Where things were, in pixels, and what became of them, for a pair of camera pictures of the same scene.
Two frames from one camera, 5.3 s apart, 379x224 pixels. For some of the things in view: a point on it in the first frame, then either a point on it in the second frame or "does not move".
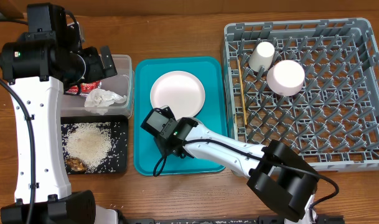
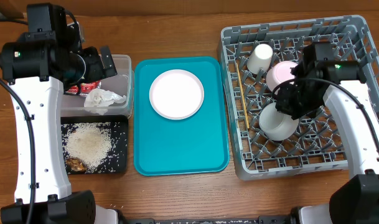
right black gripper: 160,145 -> 292,101
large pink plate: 182,91 does not move
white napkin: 98,100 does not move
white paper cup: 261,56 does not move
